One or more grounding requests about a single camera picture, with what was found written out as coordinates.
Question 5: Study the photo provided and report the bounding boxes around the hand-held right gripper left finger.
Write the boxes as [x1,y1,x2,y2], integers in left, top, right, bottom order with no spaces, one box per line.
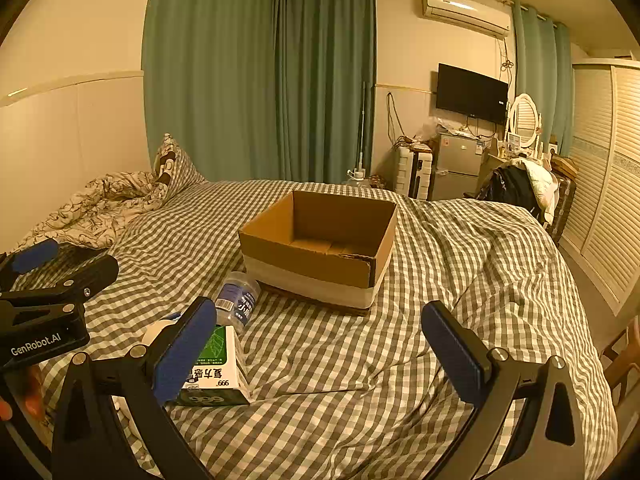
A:
[50,296,218,480]

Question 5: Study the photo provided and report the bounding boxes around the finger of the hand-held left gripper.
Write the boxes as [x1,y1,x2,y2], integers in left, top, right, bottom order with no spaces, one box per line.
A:
[0,238,61,287]
[0,254,120,307]

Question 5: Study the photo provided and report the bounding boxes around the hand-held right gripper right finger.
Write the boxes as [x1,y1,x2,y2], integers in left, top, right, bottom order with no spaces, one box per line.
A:
[421,301,586,480]

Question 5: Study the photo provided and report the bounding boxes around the white green medicine box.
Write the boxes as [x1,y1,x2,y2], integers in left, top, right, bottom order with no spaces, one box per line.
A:
[172,324,251,407]

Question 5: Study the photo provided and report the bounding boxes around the clear plastic jar blue label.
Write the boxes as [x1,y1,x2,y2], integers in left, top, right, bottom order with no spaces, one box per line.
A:
[214,271,262,336]

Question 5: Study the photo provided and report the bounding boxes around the cardboard box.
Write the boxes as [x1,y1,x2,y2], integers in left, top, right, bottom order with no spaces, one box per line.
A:
[238,190,399,317]

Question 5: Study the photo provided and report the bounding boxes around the person's left hand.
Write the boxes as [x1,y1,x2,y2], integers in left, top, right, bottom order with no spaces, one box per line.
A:
[0,364,48,426]

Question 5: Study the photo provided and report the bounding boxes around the floral crumpled quilt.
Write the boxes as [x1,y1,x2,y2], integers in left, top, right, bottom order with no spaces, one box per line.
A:
[10,170,169,254]

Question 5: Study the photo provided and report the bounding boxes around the green checked bed cover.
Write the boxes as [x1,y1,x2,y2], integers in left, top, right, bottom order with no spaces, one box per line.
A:
[10,179,619,480]

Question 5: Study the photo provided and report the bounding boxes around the checked pillow brown pattern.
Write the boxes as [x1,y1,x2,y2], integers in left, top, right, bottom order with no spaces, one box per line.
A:
[152,133,207,194]

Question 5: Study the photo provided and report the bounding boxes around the wooden chair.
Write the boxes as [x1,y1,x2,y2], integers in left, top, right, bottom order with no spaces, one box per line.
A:
[599,314,640,407]

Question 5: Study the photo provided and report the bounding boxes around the black backpack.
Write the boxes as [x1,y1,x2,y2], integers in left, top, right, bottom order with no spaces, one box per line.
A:
[476,165,544,222]

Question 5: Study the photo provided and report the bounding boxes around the white ribbed suitcase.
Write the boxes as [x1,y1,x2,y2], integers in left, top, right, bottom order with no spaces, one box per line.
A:
[393,147,434,200]

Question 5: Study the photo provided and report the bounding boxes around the silver small fridge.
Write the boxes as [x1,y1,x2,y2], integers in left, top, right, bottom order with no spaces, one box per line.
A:
[430,132,489,202]

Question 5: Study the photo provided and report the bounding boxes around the brown checked suitcase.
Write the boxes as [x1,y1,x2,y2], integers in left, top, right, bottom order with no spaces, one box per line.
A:
[547,157,579,247]

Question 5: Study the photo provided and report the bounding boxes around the white jacket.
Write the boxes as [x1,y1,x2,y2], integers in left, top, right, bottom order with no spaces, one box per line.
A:
[509,157,559,227]

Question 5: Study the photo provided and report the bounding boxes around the clear plastic bag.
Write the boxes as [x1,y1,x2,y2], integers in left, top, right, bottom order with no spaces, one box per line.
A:
[419,117,452,142]

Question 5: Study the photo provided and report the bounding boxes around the white louvred wardrobe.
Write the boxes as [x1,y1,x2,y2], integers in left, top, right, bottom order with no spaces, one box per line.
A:
[557,58,640,317]

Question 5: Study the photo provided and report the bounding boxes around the white mop pole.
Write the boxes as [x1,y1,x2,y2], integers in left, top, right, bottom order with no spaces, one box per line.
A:
[357,80,369,181]

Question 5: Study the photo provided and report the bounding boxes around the white oval mirror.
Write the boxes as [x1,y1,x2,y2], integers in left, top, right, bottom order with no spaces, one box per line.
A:
[507,93,544,152]

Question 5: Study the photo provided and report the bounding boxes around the black flat television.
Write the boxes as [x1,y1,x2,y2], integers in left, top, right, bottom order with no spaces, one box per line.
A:
[435,63,510,126]

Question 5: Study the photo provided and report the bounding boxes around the green curtain beside wardrobe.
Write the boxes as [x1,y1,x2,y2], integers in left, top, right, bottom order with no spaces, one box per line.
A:
[512,2,575,159]

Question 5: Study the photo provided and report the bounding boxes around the white air conditioner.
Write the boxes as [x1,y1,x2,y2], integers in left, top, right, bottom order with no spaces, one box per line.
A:
[421,0,512,38]

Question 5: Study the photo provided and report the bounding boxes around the hanging wall cables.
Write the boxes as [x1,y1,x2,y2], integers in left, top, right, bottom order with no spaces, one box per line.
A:
[384,91,407,147]

